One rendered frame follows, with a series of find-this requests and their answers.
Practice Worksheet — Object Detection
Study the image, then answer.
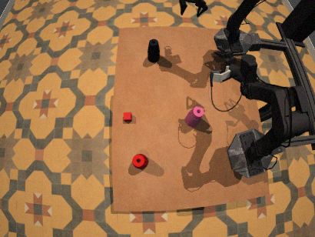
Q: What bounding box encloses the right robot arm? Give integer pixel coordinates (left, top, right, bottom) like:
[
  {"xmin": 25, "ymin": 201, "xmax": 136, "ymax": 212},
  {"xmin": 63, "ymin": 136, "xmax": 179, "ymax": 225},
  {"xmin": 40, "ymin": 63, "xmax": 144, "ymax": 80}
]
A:
[{"xmin": 224, "ymin": 0, "xmax": 262, "ymax": 53}]

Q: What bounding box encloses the small red cube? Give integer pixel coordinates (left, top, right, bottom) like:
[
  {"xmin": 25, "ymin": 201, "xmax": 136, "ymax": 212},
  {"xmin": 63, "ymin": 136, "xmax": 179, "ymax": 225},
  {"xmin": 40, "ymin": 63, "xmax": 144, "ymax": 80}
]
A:
[{"xmin": 124, "ymin": 112, "xmax": 132, "ymax": 122}]

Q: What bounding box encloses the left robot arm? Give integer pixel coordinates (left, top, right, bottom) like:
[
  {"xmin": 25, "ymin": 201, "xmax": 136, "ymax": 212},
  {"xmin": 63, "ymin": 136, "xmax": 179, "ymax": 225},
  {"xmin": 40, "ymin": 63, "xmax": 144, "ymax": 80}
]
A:
[{"xmin": 236, "ymin": 54, "xmax": 313, "ymax": 175}]

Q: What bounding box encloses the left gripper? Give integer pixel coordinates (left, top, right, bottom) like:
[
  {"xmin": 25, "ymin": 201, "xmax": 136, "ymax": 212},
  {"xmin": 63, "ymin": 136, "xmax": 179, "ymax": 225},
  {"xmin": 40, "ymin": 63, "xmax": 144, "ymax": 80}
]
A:
[{"xmin": 213, "ymin": 52, "xmax": 240, "ymax": 83}]

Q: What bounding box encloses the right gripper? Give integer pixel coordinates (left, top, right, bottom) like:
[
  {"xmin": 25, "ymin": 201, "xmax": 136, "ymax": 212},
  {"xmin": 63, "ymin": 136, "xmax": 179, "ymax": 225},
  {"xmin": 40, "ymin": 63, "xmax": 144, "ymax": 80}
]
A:
[{"xmin": 179, "ymin": 0, "xmax": 208, "ymax": 17}]

